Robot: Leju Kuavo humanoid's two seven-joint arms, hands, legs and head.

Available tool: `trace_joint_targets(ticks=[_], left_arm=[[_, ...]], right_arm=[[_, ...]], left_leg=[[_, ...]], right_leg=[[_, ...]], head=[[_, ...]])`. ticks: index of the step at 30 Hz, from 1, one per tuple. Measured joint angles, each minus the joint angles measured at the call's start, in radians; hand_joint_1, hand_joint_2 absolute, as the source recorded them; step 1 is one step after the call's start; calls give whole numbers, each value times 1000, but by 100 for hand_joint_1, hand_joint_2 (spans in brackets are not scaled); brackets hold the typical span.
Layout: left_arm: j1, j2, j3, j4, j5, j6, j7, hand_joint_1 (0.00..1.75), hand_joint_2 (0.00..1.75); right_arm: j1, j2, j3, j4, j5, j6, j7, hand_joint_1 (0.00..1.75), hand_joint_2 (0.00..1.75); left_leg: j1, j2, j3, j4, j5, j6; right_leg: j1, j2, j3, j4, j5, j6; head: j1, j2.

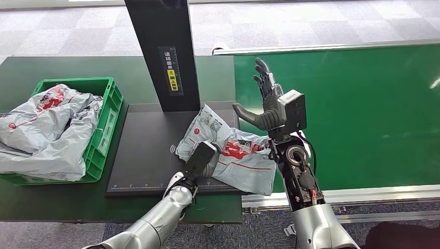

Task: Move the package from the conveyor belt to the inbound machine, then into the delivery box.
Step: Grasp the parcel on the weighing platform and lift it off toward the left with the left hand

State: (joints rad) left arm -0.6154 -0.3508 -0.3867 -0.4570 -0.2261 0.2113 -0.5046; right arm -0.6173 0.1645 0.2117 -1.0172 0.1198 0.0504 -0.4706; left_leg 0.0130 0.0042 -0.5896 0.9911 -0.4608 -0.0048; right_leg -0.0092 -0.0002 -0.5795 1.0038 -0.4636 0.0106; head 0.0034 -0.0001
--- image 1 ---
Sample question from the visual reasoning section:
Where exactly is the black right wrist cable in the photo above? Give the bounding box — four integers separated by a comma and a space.
297, 132, 317, 176

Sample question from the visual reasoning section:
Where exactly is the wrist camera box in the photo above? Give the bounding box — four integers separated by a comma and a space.
184, 141, 218, 177
278, 89, 308, 136

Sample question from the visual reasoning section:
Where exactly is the grey metal bracket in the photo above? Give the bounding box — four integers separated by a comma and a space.
283, 223, 298, 238

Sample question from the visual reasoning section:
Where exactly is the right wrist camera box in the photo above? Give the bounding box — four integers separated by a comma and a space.
278, 89, 308, 136

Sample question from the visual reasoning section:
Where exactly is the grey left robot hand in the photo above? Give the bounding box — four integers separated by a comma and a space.
197, 142, 222, 179

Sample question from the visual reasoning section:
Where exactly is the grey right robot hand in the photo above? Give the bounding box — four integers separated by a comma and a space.
232, 57, 287, 132

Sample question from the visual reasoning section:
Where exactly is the black object on floor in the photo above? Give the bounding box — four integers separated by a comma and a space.
361, 222, 440, 249

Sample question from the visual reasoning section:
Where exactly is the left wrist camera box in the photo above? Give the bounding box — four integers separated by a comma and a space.
184, 141, 218, 177

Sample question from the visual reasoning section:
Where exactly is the plain grey crumpled mailer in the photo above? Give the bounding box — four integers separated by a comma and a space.
0, 108, 100, 182

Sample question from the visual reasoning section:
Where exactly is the wide aluminium conveyor frame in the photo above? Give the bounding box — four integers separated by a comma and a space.
241, 185, 440, 224

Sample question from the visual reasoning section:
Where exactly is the green plastic crate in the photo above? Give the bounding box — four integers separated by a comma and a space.
0, 77, 123, 186

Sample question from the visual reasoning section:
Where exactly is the green conveyor belt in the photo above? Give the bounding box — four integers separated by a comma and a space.
233, 45, 440, 195

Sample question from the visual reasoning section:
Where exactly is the grey poly mailer package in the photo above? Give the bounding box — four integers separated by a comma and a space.
175, 103, 278, 197

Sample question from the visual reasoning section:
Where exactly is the thin aluminium conveyor rail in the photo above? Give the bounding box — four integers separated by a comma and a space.
211, 39, 440, 57

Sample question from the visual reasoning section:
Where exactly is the black and yellow label sticker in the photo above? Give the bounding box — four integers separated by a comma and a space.
158, 46, 184, 96

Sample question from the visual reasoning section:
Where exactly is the black inbound scanner machine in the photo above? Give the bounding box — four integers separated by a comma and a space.
104, 0, 248, 197

